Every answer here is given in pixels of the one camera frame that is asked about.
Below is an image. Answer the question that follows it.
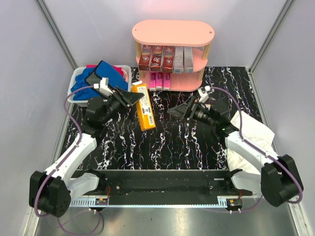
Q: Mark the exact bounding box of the red 3D toothpaste box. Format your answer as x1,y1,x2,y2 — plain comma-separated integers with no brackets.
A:
150,45,164,72
162,46,175,73
138,45,154,71

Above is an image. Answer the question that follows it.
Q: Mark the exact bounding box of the orange barcode toothpaste box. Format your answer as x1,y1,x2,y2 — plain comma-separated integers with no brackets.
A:
131,81,156,131

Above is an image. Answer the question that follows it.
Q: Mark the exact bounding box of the purple cable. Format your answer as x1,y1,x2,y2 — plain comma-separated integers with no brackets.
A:
34,85,104,234
206,86,305,213

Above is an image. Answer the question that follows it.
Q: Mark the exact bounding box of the pink cloth in basket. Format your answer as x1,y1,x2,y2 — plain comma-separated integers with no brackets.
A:
86,64,129,82

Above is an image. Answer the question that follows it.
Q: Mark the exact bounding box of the pink BeYou box back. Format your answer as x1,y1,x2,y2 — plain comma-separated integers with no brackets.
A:
149,72,157,91

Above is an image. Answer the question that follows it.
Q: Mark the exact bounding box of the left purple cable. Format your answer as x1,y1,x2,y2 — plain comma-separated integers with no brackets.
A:
34,85,104,234

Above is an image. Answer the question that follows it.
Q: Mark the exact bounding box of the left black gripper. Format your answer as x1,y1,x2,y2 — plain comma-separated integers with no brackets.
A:
101,86,144,124

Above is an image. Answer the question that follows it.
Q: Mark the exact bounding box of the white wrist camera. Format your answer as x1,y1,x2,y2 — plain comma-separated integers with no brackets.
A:
197,86,211,103
93,77,113,97

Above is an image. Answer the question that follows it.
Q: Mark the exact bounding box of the silver grey toothpaste box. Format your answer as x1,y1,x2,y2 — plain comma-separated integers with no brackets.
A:
184,47,194,73

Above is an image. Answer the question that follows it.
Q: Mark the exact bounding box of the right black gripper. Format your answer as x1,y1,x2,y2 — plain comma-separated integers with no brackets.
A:
168,95,217,128

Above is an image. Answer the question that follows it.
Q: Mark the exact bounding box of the pink BeYou box front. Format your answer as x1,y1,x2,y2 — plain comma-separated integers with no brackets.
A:
162,73,170,91

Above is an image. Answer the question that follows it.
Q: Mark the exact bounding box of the grey Protefix toothpaste box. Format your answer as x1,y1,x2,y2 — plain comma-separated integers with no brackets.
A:
173,47,184,74

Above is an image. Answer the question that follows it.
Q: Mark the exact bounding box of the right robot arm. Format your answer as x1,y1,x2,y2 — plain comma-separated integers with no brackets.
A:
167,96,304,207

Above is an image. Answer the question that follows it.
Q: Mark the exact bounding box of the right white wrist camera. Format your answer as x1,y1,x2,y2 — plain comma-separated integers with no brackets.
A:
197,86,211,103

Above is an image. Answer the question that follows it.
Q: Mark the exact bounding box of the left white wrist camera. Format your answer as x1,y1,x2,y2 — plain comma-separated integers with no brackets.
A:
93,77,113,97

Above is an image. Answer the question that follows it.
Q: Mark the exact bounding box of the white crumpled cloth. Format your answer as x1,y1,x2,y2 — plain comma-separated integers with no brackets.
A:
226,111,275,175

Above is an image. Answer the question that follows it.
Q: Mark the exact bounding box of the blue cloth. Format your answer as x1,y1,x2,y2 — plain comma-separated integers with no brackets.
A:
71,66,106,101

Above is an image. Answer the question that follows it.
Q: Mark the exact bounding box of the white plastic basket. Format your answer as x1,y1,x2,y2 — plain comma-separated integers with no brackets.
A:
66,64,132,107

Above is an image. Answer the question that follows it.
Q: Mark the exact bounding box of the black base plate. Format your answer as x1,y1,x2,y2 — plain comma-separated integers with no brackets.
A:
74,169,252,196

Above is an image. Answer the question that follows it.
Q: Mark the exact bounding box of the pink beyou box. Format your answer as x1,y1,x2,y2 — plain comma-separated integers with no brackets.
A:
149,72,157,91
156,72,163,90
162,73,170,91

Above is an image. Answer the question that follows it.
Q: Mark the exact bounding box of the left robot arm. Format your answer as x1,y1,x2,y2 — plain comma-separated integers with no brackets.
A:
29,88,144,217

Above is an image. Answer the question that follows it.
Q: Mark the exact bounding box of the grey black-trimmed cloth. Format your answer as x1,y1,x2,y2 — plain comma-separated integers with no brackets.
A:
85,61,130,91

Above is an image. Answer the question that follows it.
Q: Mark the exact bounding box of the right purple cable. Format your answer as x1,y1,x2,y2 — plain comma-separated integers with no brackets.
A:
206,86,305,213

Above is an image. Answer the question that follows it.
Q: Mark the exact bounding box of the pink three-tier shelf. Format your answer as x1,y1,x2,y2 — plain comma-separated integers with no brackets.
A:
132,19,215,92

